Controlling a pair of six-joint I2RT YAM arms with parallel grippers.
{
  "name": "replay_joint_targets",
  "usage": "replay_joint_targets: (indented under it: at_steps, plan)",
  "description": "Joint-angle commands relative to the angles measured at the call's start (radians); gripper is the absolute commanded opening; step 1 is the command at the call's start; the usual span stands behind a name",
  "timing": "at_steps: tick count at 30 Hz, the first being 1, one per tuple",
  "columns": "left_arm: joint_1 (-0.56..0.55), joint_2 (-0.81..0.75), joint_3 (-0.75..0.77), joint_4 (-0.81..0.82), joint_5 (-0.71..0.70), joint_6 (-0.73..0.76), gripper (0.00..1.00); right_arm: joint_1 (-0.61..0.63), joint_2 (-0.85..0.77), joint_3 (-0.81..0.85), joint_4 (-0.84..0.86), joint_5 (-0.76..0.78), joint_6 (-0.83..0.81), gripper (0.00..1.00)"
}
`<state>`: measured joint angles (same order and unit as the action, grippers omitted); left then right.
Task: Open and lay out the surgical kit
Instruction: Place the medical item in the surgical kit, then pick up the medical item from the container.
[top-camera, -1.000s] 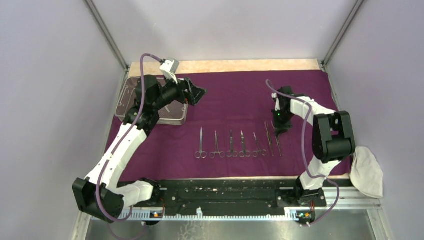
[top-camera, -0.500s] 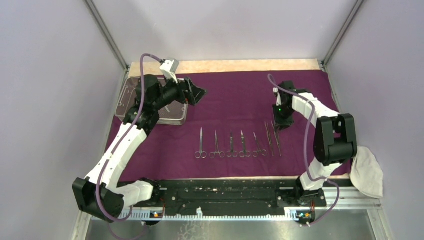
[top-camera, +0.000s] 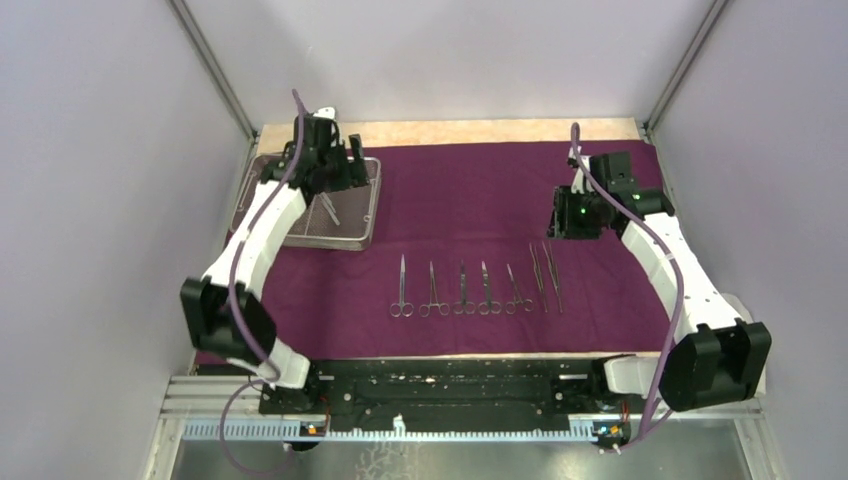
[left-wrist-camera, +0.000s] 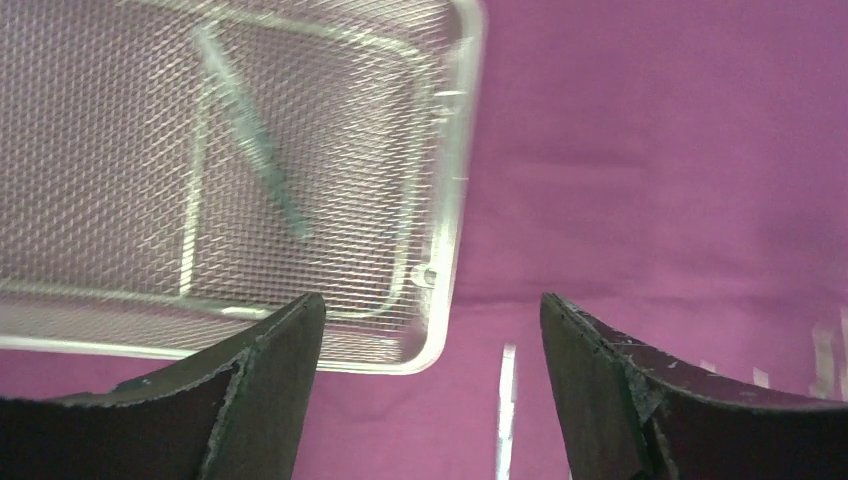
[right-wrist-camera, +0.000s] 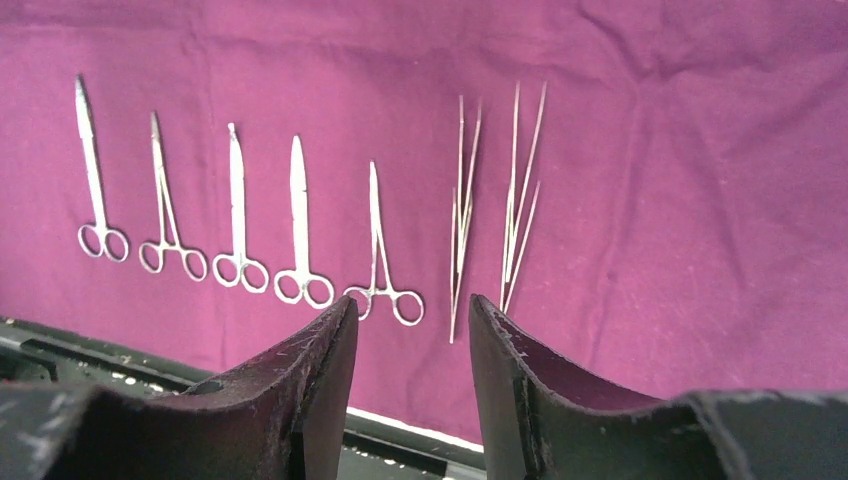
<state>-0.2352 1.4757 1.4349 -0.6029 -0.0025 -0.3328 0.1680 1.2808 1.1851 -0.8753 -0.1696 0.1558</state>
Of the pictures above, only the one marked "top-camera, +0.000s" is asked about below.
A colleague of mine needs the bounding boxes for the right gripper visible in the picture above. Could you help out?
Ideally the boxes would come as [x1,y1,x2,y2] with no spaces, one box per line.
[545,186,605,241]

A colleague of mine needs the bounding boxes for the long metal tweezers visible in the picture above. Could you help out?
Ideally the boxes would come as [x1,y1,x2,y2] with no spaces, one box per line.
[543,241,564,314]

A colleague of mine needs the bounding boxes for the metal spatula handle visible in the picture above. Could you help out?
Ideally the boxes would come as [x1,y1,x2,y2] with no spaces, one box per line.
[528,242,548,313]

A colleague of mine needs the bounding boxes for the short metal tweezers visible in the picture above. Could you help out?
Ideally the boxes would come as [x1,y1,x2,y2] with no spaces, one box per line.
[319,193,340,226]

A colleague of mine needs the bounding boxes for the metal mesh instrument tray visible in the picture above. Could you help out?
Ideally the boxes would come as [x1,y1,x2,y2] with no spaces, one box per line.
[228,152,382,251]

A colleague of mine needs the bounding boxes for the small curved hemostat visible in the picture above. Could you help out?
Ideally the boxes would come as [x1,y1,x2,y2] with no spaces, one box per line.
[504,263,534,315]

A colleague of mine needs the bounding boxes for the maroon wrap cloth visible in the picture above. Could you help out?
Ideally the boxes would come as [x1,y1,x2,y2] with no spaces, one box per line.
[261,142,669,360]

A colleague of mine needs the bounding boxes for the surgical scissors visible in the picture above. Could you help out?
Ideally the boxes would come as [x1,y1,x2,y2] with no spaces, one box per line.
[478,261,503,315]

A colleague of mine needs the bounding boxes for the small metal scissors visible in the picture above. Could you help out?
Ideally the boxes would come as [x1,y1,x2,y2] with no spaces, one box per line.
[453,261,476,315]

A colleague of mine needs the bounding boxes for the surgical forceps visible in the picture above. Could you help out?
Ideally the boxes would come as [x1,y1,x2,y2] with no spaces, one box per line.
[389,254,414,318]

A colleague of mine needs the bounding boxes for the surgical clamp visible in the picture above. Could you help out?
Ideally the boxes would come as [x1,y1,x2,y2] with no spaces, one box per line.
[419,261,450,318]

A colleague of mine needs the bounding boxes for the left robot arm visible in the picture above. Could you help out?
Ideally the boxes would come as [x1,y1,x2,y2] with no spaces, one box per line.
[179,107,370,414]

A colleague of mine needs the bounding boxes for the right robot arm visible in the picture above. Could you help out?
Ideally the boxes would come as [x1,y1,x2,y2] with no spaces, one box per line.
[547,152,773,412]

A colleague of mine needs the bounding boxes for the white crumpled cloth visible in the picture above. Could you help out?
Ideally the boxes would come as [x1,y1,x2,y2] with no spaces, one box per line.
[719,293,771,399]

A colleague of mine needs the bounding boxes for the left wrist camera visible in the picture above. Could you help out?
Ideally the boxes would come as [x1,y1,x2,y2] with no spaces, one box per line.
[312,106,337,121]

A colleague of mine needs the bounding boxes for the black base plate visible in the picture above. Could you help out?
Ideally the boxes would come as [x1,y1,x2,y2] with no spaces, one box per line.
[259,358,645,433]

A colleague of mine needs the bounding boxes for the grey cable duct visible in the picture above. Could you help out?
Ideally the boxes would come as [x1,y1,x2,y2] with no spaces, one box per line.
[181,417,598,443]

